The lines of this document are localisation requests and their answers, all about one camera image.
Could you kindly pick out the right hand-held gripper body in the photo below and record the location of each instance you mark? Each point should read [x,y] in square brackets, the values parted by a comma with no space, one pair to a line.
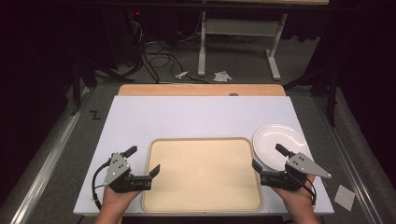
[292,177]

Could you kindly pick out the person's left hand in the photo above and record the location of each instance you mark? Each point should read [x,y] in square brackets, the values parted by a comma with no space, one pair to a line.
[116,199]

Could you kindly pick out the person's right hand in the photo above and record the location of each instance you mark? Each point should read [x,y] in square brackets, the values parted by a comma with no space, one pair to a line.
[295,196]

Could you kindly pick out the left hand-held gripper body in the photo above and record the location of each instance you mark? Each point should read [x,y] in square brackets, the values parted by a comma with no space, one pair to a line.
[123,179]

